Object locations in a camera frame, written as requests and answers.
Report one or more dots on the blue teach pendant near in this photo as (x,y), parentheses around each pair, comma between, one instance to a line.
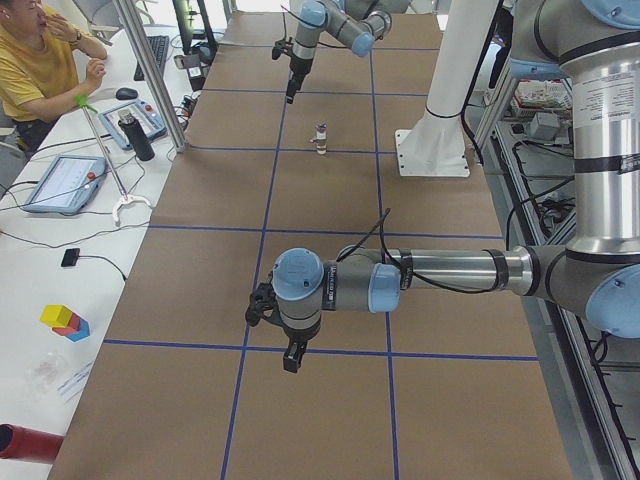
(67,185)

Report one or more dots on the blue teach pendant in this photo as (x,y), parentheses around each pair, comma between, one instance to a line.
(135,111)
(67,185)

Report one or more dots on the PPR valve with metal handle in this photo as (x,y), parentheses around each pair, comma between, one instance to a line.
(320,142)

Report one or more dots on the blue teach pendant far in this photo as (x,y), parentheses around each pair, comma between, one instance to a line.
(135,111)

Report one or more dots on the coloured toy blocks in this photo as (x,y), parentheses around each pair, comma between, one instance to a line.
(65,323)

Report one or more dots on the small black box device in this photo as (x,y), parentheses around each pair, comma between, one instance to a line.
(70,257)

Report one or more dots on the aluminium frame post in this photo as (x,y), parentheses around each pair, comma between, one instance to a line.
(137,37)

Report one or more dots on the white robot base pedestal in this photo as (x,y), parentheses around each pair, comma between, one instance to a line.
(435,146)

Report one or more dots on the person in yellow shirt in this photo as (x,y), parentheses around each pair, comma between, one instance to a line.
(46,64)

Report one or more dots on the black computer mouse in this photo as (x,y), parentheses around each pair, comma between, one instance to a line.
(126,93)

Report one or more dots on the red cylinder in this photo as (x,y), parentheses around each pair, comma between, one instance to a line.
(25,444)

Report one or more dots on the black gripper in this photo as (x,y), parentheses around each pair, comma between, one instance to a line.
(298,68)
(295,335)

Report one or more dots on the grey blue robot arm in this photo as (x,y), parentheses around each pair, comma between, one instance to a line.
(356,31)
(334,170)

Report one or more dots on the black keyboard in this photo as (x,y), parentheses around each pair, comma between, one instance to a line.
(159,46)

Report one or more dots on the black water bottle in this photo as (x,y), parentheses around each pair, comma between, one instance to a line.
(136,136)

